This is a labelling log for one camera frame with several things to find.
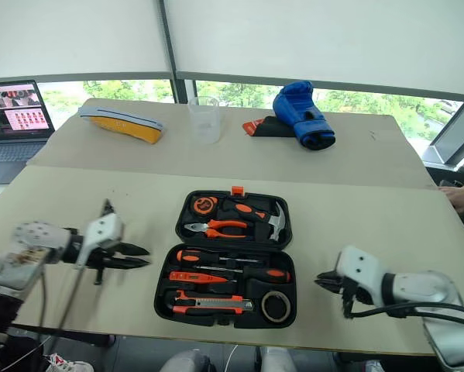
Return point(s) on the yellow grey pencil case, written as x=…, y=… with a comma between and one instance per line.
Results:
x=127, y=126

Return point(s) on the white red sneaker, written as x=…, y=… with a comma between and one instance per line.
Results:
x=67, y=365

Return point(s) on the blue boxing glove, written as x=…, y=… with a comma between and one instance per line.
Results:
x=297, y=108

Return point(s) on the white roller blind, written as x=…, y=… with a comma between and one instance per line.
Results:
x=324, y=38
x=73, y=35

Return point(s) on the black electrical tape roll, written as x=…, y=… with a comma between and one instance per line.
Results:
x=265, y=306

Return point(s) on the orange black tape measure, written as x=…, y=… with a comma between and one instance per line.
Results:
x=203, y=205

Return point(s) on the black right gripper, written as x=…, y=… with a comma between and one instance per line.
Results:
x=349, y=292

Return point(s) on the grey open window sash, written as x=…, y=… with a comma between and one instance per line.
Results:
x=454, y=143

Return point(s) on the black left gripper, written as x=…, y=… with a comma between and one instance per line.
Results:
x=107, y=259

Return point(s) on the grey rounded shape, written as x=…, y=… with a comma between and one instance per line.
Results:
x=278, y=360
x=185, y=362

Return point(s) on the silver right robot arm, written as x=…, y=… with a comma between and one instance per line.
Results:
x=429, y=288

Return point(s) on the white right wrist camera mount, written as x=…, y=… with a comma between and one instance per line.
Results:
x=361, y=271

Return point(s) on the orange black utility knife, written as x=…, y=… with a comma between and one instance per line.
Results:
x=212, y=303

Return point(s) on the dark window frame pillar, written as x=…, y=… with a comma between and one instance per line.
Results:
x=173, y=58

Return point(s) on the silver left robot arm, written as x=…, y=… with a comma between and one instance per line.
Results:
x=26, y=248

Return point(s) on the black tool case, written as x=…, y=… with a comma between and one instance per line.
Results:
x=224, y=319

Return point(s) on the dark grey laptop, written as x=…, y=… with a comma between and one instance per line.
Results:
x=16, y=116

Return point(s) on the clear plastic measuring cup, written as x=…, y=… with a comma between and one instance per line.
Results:
x=204, y=128

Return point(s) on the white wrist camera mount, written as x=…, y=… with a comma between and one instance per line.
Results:
x=361, y=271
x=100, y=230

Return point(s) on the black orange screwdriver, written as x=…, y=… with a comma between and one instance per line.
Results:
x=272, y=275
x=196, y=256

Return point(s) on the orange digital voltage tester pen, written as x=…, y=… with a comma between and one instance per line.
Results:
x=189, y=276

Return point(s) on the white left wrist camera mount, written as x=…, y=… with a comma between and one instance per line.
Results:
x=100, y=230

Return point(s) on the black red fabric pouch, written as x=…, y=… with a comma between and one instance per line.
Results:
x=270, y=128

